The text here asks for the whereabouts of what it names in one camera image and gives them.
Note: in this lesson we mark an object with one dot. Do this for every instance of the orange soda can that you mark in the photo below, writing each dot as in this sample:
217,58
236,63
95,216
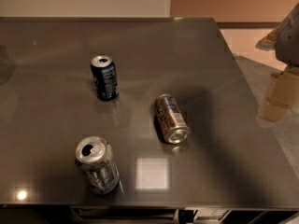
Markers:
173,126

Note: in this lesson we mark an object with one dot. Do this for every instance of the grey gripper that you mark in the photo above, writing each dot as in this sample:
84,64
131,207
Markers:
289,44

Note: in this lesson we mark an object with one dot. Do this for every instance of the silver soda can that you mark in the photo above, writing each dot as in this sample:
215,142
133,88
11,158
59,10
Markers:
95,160

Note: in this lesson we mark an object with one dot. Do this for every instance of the blue soda can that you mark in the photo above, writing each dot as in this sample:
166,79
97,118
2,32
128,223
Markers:
105,77

